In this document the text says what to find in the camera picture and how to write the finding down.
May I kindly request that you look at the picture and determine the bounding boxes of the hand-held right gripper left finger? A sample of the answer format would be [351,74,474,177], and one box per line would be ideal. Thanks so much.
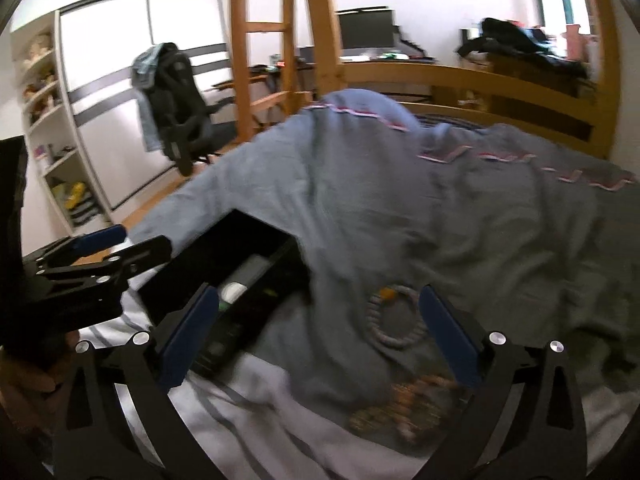
[50,282,226,480]

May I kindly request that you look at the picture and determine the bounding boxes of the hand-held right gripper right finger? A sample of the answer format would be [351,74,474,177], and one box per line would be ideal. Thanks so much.
[419,284,588,480]

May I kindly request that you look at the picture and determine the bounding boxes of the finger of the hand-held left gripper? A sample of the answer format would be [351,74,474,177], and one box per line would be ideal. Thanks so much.
[39,235,173,293]
[22,224,128,273]

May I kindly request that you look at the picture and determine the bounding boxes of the grey beaded bracelet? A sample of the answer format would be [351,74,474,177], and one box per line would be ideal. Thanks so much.
[366,284,432,352]

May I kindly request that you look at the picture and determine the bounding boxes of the black jewelry box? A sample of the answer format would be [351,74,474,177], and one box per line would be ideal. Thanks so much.
[136,209,313,382]

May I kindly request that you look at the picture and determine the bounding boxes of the person's left hand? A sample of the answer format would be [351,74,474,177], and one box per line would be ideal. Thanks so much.
[0,330,81,433]

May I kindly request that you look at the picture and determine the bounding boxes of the yellow item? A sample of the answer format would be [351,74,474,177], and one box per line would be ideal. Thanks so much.
[52,180,89,212]

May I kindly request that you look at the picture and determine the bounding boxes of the small white item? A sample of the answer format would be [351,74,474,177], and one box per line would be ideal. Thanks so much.
[220,282,249,306]

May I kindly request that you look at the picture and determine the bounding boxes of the white striped bed sheet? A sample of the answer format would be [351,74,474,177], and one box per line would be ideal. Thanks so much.
[80,287,623,480]

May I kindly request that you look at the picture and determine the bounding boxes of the grey-blue blanket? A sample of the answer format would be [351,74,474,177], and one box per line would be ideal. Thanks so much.
[125,89,640,411]

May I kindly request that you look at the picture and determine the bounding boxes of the white open shelf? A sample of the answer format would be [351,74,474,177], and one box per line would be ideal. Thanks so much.
[10,12,115,237]

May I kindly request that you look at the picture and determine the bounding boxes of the black office chair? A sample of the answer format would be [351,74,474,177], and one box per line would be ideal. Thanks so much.
[149,42,237,178]

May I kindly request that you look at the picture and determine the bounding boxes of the denim jacket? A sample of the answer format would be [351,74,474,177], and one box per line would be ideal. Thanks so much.
[131,44,172,153]

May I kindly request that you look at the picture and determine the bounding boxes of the white sliding-door wardrobe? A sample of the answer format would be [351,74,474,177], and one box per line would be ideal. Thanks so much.
[55,0,236,213]

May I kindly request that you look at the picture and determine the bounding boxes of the plush toys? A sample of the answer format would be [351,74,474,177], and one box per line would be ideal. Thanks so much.
[22,32,58,107]

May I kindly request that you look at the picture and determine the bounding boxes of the wooden ladder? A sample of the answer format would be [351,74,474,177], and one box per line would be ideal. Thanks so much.
[229,0,315,147]

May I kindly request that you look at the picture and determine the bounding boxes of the pile of dark clothes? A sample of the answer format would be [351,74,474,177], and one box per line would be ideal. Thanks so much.
[454,17,592,80]

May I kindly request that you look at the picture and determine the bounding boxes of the black computer monitor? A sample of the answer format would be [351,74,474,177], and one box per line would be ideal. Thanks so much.
[336,6,397,55]

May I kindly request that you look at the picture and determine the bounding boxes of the brown beaded bracelets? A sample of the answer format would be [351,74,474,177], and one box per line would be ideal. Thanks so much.
[347,372,473,443]

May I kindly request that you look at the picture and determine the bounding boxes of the wooden bed frame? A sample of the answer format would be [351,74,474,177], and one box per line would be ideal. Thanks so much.
[300,0,625,161]

